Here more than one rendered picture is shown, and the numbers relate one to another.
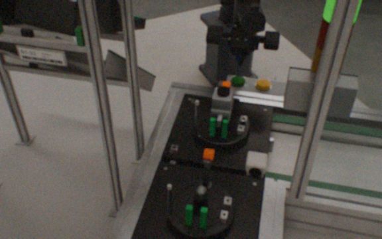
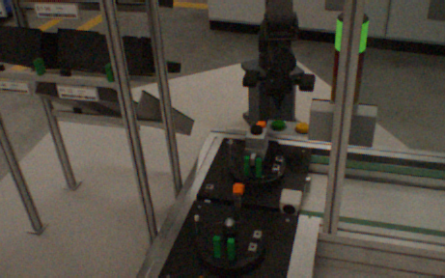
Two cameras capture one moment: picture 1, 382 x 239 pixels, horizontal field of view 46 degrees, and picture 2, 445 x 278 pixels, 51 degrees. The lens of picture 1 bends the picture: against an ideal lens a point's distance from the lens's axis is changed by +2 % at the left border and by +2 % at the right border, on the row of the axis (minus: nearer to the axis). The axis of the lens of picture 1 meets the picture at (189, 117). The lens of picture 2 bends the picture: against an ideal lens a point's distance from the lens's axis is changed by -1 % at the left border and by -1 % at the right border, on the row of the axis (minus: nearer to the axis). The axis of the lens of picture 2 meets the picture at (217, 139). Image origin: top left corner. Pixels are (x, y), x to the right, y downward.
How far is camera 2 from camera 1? 0.13 m
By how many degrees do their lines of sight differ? 8
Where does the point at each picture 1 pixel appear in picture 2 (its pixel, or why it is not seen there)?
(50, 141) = (94, 185)
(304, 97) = (327, 126)
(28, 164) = (72, 208)
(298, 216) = (332, 253)
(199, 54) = (243, 103)
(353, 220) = (387, 254)
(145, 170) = (180, 208)
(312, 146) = (338, 177)
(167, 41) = (212, 93)
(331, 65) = (346, 92)
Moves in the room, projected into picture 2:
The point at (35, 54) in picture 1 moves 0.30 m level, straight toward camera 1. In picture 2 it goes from (71, 92) to (86, 189)
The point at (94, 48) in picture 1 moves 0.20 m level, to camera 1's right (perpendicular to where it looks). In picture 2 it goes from (123, 82) to (234, 80)
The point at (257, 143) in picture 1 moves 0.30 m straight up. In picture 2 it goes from (293, 181) to (298, 67)
